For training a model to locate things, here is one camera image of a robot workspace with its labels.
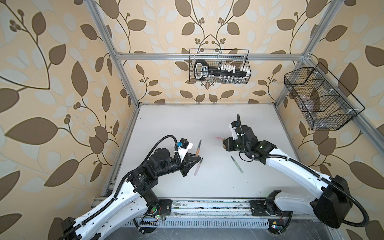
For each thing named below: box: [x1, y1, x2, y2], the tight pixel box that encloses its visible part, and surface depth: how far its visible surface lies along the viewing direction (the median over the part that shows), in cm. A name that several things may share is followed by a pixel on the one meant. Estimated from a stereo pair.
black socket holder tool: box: [193, 60, 250, 80], surface depth 84 cm
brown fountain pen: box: [195, 139, 202, 157], surface depth 64 cm
